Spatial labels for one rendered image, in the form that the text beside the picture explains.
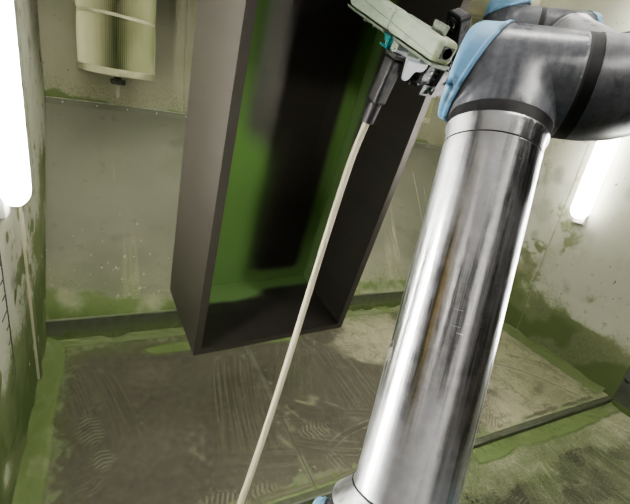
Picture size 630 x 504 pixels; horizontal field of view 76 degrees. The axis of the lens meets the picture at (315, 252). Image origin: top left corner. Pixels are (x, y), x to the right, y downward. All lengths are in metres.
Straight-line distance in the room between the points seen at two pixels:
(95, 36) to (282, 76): 1.00
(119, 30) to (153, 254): 1.03
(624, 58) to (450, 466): 0.44
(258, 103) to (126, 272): 1.21
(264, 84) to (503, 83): 0.99
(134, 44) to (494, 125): 1.85
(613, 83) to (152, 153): 2.18
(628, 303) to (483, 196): 2.28
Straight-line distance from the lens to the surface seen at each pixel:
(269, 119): 1.44
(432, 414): 0.44
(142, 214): 2.32
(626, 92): 0.55
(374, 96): 0.90
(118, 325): 2.26
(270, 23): 1.37
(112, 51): 2.15
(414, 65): 0.90
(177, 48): 2.53
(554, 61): 0.53
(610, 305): 2.74
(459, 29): 0.95
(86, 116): 2.50
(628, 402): 2.82
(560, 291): 2.87
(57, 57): 2.52
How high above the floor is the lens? 1.31
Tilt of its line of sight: 21 degrees down
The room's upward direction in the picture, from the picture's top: 10 degrees clockwise
